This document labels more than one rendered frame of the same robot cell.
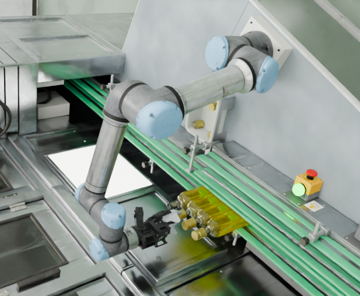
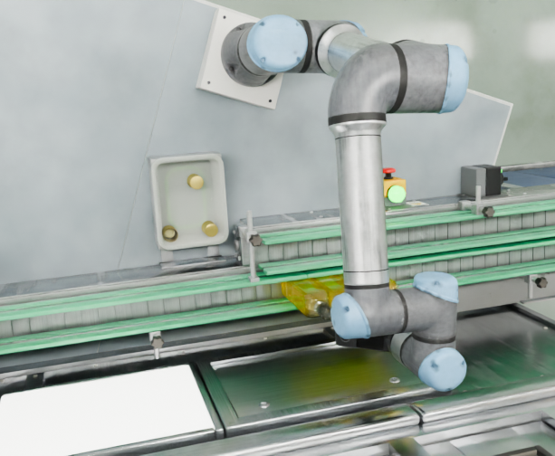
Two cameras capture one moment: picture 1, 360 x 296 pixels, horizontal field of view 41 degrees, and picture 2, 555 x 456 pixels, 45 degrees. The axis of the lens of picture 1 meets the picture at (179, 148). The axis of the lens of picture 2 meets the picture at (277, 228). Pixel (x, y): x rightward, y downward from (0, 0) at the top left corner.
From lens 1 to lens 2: 1.67 m
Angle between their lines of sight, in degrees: 60
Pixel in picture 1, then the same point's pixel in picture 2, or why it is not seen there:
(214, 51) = (281, 38)
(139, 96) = (424, 49)
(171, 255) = (389, 369)
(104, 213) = (445, 284)
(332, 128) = not seen: hidden behind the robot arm
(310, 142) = not seen: hidden behind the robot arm
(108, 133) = (378, 154)
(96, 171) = (383, 237)
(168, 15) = not seen: outside the picture
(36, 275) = not seen: outside the picture
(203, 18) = (92, 59)
